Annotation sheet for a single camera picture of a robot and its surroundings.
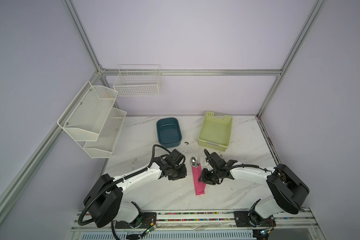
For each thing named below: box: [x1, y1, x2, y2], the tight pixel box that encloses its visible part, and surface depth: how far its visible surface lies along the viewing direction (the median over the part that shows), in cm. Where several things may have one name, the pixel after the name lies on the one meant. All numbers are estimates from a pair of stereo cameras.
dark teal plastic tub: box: [156, 117, 182, 148], surface depth 112 cm
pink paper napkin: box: [192, 164, 206, 196], surface depth 86 cm
